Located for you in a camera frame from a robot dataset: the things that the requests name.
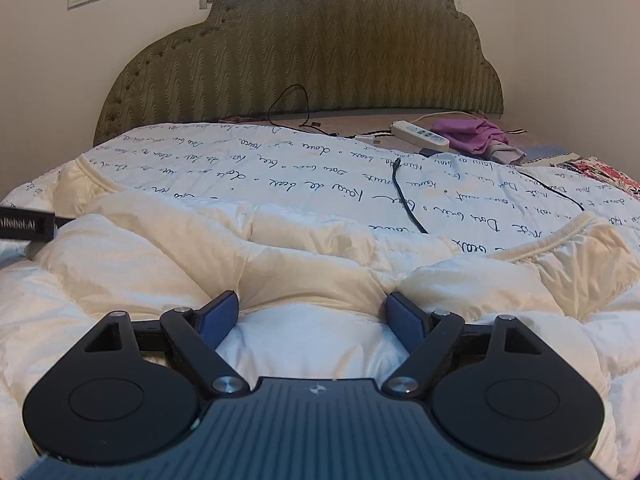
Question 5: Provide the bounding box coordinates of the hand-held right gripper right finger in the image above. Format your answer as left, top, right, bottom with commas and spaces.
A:
382, 291, 547, 400

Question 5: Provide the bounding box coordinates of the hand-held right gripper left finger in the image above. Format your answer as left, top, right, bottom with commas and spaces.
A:
79, 290, 251, 400

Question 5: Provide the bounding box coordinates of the cream white puffer jacket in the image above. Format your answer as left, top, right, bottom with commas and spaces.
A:
0, 155, 640, 480

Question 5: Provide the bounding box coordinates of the white blanket with script print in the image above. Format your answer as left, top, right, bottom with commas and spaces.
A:
0, 121, 640, 271

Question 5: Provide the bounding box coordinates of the white power strip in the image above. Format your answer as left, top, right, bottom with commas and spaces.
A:
390, 120, 451, 152

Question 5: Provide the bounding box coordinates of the purple cloth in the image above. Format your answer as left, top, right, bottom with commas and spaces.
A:
430, 118, 509, 156

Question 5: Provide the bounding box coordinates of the grey pink cloth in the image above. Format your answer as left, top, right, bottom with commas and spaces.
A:
486, 141, 527, 165

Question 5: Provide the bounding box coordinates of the blue cloth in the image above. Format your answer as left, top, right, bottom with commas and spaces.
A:
519, 144, 582, 164

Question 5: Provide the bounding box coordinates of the floral printed cloth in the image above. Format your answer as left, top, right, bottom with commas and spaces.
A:
556, 155, 640, 202

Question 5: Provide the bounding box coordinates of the green padded headboard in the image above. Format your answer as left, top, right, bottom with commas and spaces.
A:
92, 0, 505, 147

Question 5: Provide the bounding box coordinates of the long black cable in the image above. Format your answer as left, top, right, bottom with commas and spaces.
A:
392, 157, 585, 235

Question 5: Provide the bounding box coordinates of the white power strip cord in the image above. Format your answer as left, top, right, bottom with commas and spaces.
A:
411, 110, 472, 125

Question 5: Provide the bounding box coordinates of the black cable loop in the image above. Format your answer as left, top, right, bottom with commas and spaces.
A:
267, 83, 311, 127

